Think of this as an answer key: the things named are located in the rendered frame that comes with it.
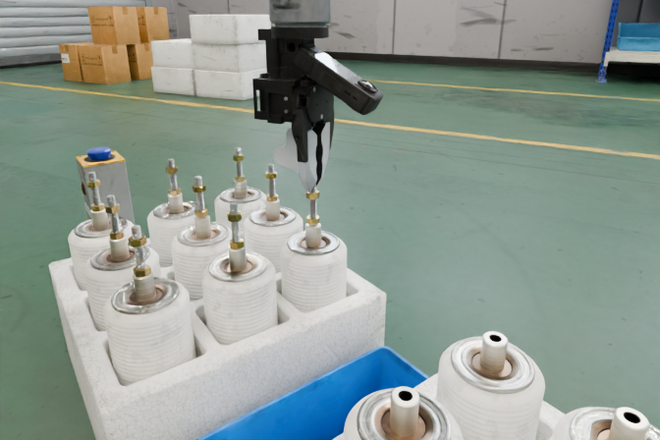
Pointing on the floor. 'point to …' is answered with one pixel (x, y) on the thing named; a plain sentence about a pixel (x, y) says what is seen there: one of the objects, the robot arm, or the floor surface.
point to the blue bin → (323, 401)
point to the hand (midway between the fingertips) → (316, 182)
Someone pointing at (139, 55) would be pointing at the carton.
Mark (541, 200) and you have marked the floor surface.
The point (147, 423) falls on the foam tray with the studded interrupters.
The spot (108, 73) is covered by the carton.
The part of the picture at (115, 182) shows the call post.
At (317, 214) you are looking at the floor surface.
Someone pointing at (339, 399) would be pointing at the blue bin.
